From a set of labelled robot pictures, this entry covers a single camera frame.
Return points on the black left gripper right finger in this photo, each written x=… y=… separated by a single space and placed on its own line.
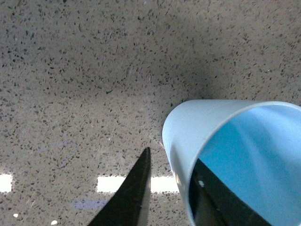
x=212 y=203

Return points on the light blue cup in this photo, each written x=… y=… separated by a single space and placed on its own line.
x=253 y=147

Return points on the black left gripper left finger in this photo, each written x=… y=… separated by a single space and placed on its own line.
x=129 y=206

